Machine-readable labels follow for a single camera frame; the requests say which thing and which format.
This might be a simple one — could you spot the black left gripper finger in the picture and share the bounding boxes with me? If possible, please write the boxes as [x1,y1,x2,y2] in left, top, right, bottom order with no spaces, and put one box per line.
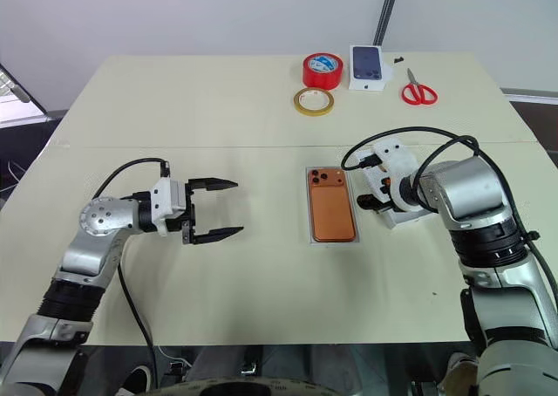
[193,225,245,246]
[187,176,239,193]

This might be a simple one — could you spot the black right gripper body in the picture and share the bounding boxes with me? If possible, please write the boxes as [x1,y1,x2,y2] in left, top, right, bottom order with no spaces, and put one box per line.
[355,174,396,215]

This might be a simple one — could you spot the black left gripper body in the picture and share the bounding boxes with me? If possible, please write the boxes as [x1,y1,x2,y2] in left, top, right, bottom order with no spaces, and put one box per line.
[165,181,197,246]

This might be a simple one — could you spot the orange smartphone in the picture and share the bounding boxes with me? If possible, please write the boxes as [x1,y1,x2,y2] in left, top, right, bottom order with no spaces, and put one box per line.
[307,167,357,242]

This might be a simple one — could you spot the white phone box base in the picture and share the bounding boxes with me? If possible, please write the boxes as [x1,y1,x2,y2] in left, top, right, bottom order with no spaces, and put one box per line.
[304,165,361,245]

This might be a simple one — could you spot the boxed smartphone package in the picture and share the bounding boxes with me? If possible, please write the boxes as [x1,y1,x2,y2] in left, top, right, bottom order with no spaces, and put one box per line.
[348,44,393,92]

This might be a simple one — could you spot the yellow tape roll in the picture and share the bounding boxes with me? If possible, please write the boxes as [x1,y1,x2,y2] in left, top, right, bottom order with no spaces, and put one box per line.
[292,86,336,118]

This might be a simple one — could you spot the red tape roll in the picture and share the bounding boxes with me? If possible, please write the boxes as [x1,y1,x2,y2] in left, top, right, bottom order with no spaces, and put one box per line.
[302,51,345,90]

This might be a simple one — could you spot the grey ledge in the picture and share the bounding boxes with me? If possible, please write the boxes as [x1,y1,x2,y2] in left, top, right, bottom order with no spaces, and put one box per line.
[500,86,558,104]

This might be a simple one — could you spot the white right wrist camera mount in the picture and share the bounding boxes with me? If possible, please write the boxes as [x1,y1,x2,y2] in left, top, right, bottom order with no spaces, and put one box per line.
[371,137,423,214]

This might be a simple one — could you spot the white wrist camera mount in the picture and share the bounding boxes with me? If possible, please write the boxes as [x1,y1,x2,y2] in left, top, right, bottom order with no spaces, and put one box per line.
[371,137,423,214]
[147,175,189,239]

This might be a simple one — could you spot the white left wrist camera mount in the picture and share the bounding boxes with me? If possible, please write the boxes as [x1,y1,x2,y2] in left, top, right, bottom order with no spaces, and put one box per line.
[147,175,189,239]

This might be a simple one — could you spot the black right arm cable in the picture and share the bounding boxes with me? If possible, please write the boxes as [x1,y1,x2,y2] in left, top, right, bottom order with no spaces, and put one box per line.
[341,126,558,304]

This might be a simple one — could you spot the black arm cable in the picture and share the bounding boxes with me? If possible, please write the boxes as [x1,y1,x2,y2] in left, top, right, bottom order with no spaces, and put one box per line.
[91,157,172,396]
[341,126,558,304]

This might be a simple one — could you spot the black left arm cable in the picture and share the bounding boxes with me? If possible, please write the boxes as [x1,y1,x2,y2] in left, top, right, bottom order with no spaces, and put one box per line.
[91,157,172,396]

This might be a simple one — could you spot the red handled scissors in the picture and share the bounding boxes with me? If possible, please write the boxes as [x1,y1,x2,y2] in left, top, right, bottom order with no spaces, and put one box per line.
[400,67,439,106]

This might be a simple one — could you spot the grey metal profile post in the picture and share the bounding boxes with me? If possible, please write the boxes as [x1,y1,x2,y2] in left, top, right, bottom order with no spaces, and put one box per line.
[372,0,403,47]

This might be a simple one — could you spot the white cable bundle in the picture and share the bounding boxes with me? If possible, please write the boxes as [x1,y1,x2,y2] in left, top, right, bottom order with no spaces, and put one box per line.
[6,160,25,186]

